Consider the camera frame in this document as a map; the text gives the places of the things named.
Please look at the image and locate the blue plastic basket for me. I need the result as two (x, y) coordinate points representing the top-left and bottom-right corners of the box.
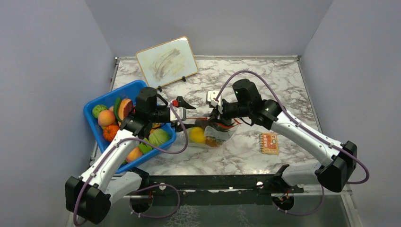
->
(83, 79), (177, 175)

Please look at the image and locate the small orange notebook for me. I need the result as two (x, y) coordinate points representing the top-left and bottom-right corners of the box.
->
(259, 132), (279, 155)

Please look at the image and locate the small green toy cabbage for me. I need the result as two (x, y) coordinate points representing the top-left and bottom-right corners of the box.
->
(92, 105), (108, 118)

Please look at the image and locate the white drawing board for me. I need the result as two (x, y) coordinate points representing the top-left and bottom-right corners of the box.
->
(135, 36), (198, 88)

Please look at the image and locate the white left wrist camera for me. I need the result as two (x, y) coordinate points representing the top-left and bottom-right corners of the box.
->
(169, 100), (187, 123)

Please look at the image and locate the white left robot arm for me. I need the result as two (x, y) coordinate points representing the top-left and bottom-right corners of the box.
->
(65, 87), (194, 227)

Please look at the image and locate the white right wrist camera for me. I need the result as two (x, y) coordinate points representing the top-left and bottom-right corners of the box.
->
(205, 90), (223, 114)

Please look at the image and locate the green toy starfruit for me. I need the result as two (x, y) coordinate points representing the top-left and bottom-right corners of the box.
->
(138, 143), (153, 155)

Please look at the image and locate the clear orange-zip bag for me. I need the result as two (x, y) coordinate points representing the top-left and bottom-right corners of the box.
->
(185, 117), (241, 148)

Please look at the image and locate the small orange toy pumpkin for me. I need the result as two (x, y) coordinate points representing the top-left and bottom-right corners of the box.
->
(103, 124), (120, 142)

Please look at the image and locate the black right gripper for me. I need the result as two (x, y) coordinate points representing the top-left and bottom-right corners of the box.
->
(208, 100), (251, 126)

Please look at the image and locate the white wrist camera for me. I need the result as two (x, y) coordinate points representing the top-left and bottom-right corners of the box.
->
(169, 100), (187, 123)
(205, 90), (223, 114)

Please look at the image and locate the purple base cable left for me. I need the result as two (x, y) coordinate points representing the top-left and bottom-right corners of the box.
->
(129, 183), (181, 219)

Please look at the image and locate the toy pineapple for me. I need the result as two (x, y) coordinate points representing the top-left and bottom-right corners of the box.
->
(204, 126), (233, 148)

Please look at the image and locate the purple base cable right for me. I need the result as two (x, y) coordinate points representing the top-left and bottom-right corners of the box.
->
(271, 184), (325, 217)

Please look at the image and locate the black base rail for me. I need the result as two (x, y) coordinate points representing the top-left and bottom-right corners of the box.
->
(84, 167), (317, 208)

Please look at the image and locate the orange toy peach front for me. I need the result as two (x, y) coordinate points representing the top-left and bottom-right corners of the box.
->
(125, 147), (143, 163)

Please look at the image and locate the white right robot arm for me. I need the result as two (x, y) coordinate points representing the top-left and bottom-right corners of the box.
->
(206, 79), (357, 192)

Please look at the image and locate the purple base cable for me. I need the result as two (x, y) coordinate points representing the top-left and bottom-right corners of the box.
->
(129, 183), (181, 219)
(271, 184), (325, 217)

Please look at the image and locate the green toy pepper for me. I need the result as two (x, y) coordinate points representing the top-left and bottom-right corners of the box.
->
(113, 97), (122, 123)

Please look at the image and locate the yellow toy pear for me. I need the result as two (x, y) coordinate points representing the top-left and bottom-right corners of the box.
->
(189, 127), (206, 144)

